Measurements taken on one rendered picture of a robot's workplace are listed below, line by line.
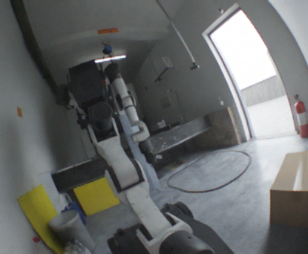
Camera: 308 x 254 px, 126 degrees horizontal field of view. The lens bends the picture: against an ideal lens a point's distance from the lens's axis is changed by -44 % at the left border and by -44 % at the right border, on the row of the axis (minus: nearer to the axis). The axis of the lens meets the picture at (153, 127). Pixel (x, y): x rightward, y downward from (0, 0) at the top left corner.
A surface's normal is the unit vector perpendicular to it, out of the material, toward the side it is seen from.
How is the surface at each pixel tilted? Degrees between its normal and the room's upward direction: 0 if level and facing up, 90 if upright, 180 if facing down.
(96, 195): 90
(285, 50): 90
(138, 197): 48
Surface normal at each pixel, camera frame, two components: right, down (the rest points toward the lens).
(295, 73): -0.86, 0.31
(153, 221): -0.05, -0.87
